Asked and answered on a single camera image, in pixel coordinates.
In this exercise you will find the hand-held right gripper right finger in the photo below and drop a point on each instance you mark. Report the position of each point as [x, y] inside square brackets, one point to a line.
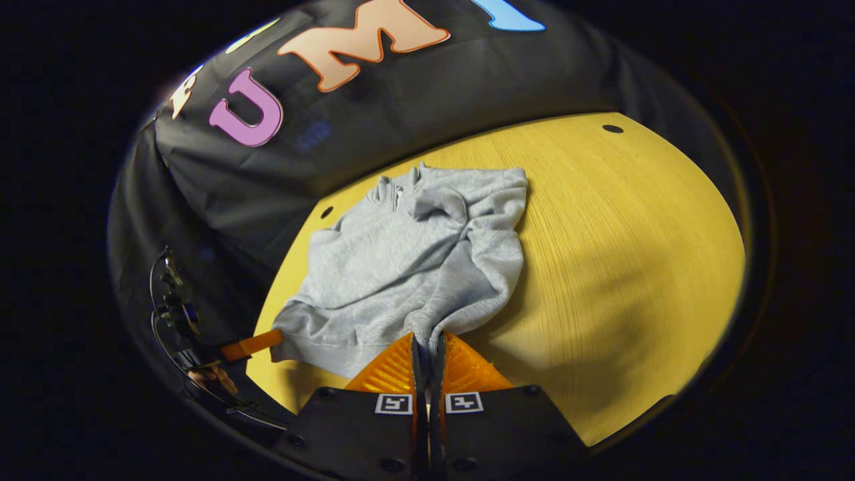
[507, 434]

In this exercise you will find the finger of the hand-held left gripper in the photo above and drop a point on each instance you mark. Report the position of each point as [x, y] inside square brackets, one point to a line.
[250, 345]

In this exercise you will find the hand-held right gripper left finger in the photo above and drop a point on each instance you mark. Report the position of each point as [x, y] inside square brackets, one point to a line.
[354, 434]

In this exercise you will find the grey zip-neck sweatshirt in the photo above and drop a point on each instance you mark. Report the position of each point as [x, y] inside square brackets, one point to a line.
[401, 267]

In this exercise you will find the black backdrop cloth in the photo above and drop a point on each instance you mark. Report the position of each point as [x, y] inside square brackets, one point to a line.
[374, 93]

